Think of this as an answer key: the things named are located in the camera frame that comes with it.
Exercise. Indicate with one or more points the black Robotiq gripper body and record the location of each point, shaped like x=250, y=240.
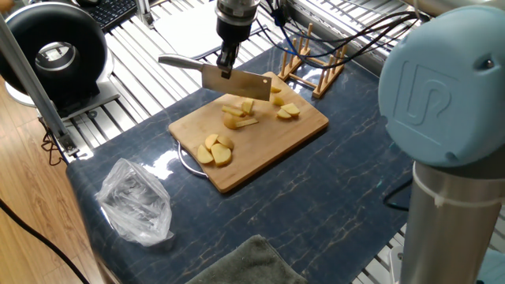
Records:
x=234, y=29

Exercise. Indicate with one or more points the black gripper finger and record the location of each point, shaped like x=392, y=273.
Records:
x=235, y=49
x=227, y=59

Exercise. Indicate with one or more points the steel cleaver knife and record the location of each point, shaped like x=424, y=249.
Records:
x=248, y=84

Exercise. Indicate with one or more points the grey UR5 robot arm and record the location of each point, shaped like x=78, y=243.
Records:
x=434, y=90

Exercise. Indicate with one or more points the white paper pad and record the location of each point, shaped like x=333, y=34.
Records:
x=185, y=31

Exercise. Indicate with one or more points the thin potato slice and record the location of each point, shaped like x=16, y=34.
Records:
x=233, y=111
x=246, y=122

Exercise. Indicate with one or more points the wooden peg rack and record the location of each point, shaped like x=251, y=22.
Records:
x=320, y=90

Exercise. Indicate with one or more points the wooden cutting board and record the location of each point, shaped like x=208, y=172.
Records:
x=268, y=146

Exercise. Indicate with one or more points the black keyboard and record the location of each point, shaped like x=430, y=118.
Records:
x=112, y=12

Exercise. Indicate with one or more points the dark blue marbled mat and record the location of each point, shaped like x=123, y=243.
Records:
x=335, y=177

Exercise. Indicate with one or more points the clear plastic bag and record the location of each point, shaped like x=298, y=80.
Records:
x=134, y=201

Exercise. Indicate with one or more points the grey-green towel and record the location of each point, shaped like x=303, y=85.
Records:
x=252, y=264

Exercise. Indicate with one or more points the perforated aluminium plate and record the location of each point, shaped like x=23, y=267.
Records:
x=395, y=264

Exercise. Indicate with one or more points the short aluminium post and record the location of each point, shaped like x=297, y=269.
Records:
x=144, y=12

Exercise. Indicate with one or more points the slanted aluminium post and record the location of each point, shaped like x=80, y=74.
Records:
x=31, y=83

